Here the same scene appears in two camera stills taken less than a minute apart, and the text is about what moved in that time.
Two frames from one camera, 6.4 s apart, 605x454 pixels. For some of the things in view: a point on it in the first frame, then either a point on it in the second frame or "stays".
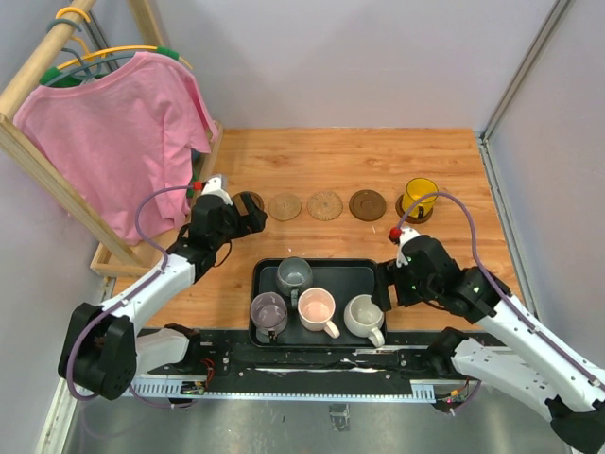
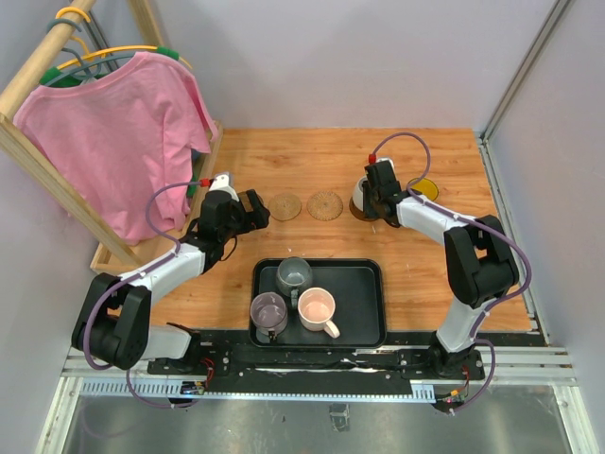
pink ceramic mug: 316,307 stays
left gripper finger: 255,214 stays
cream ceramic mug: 363,318 to 358,193
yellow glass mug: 417,188 stays
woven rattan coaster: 285,206 stays
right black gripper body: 411,289 to 370,199
